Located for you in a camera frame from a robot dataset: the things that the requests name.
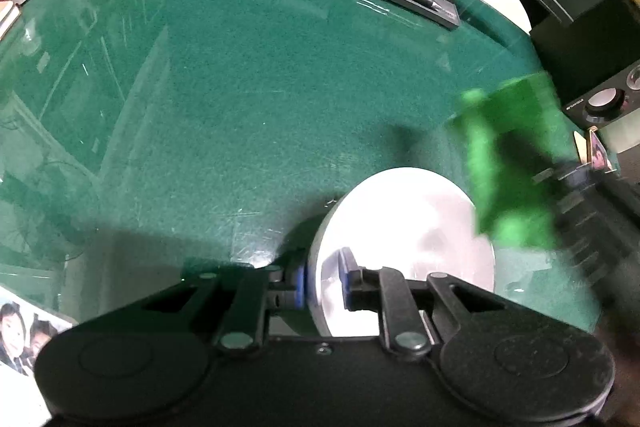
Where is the green cloth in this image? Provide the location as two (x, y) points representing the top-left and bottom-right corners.
(445, 74), (566, 250)

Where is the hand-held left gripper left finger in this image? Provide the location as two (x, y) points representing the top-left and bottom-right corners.
(142, 264), (307, 353)

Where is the smartphone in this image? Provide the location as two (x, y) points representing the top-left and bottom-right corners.
(587, 128), (617, 172)

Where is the printed paper sheet with photo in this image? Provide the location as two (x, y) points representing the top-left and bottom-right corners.
(0, 284), (81, 427)

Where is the black speaker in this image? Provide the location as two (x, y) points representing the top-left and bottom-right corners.
(530, 7), (640, 130)

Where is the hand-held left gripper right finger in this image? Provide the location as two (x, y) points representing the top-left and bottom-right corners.
(338, 247), (506, 358)

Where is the white plate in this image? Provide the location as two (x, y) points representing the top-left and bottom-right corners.
(307, 168), (497, 338)

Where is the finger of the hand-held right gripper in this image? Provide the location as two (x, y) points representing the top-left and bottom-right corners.
(531, 159), (591, 196)

